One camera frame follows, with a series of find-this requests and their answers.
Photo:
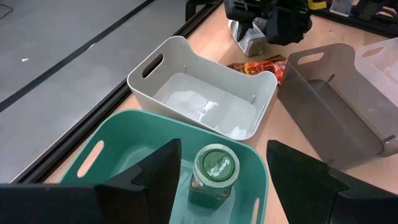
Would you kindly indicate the green-lid glass spice jar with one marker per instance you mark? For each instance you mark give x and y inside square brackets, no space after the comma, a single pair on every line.
[214,165]

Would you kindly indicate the teal plastic bin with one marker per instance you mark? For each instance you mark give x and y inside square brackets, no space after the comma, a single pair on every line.
[130,130]

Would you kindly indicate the grey plastic bin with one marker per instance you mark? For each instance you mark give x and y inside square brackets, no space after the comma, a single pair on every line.
[311,124]

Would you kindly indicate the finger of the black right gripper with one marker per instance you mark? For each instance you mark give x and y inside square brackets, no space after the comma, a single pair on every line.
[243,31]
[289,28]

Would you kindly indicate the white rectangular device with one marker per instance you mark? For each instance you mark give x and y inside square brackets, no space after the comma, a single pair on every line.
[341,7]

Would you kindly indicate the black aluminium frame rail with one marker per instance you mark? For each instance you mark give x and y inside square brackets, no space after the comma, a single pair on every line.
[79,133]
[357,23]

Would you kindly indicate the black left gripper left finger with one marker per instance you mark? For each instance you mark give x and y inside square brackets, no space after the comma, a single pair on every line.
[155,193]

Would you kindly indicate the cardboard spice box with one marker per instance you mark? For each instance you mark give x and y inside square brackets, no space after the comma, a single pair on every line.
[253,46]

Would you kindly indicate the orange taco seasoning packet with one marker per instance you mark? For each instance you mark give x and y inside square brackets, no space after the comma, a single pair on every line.
[264,67]

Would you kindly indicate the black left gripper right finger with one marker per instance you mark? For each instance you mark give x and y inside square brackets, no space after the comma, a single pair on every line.
[298,186]

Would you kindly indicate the white plastic bin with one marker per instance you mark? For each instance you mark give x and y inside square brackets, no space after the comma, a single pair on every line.
[192,65]

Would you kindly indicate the clear plastic bin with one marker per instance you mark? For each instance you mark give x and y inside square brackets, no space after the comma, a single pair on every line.
[382,71]

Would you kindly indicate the small yellow black tool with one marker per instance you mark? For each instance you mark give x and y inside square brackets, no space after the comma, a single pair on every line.
[317,4]

